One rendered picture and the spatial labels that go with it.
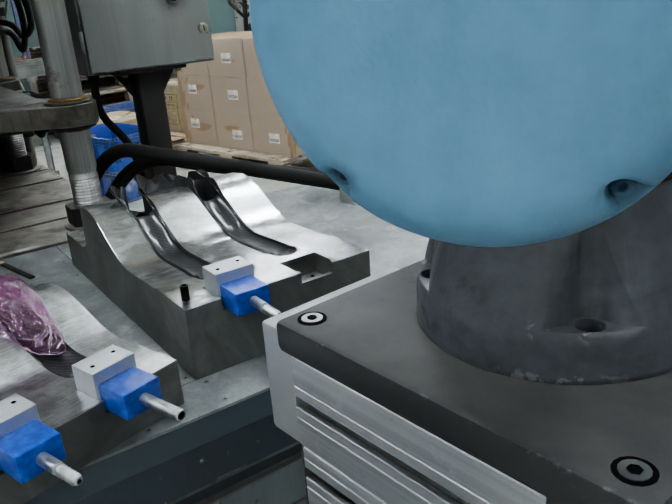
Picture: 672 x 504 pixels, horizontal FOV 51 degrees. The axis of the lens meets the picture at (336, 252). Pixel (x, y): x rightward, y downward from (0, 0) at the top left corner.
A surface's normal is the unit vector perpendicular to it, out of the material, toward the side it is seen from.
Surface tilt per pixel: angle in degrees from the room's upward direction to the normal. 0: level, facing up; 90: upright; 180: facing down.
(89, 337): 19
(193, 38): 90
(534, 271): 72
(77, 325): 28
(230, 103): 91
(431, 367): 0
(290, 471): 90
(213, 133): 79
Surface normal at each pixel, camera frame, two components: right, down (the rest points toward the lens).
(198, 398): -0.07, -0.93
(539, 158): -0.39, 0.46
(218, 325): 0.57, 0.25
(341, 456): -0.75, 0.29
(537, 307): -0.43, 0.05
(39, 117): -0.03, 0.36
